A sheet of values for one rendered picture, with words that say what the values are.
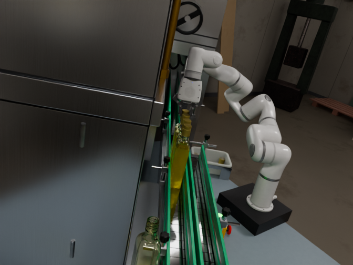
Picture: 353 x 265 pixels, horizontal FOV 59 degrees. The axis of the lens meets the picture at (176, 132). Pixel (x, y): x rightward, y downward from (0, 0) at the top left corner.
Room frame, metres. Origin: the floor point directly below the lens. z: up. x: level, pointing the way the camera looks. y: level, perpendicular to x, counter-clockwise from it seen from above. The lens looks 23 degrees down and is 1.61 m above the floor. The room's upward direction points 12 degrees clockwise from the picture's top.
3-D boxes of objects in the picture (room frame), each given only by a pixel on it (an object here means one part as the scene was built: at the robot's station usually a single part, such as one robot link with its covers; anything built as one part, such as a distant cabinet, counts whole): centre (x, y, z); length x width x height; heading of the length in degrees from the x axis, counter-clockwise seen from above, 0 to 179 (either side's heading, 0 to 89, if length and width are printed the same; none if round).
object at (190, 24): (2.26, 0.09, 1.49); 0.21 x 0.05 x 0.21; 96
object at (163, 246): (0.69, -0.01, 0.94); 0.07 x 0.04 x 0.13; 96
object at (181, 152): (1.15, -0.04, 0.99); 0.06 x 0.06 x 0.21; 5
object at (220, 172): (1.58, -0.19, 0.79); 0.27 x 0.17 x 0.08; 96
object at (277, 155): (1.25, -0.44, 1.05); 0.13 x 0.10 x 0.16; 99
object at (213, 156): (1.59, -0.22, 0.80); 0.22 x 0.17 x 0.09; 96
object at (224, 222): (0.87, -0.24, 0.94); 0.07 x 0.04 x 0.13; 96
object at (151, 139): (1.58, 0.14, 1.15); 0.90 x 0.03 x 0.34; 6
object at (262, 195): (1.26, -0.46, 0.89); 0.16 x 0.13 x 0.15; 128
